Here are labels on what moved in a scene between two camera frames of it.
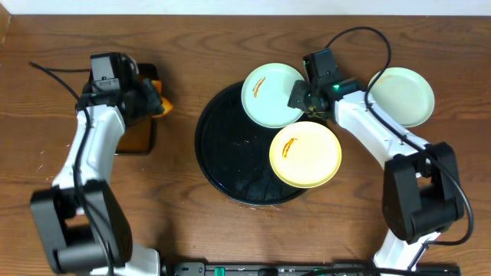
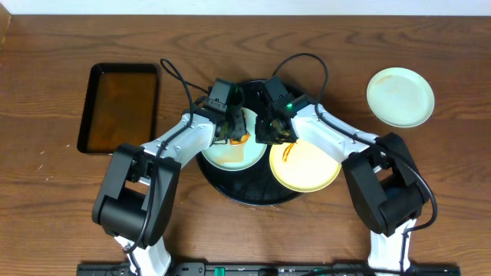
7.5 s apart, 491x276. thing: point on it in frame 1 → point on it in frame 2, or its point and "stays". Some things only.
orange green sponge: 152,98 → 245,138
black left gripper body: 136,101 → 232,127
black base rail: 334,269 stays
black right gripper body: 303,97 → 268,133
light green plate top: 265,93 → 238,157
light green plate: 404,93 stays
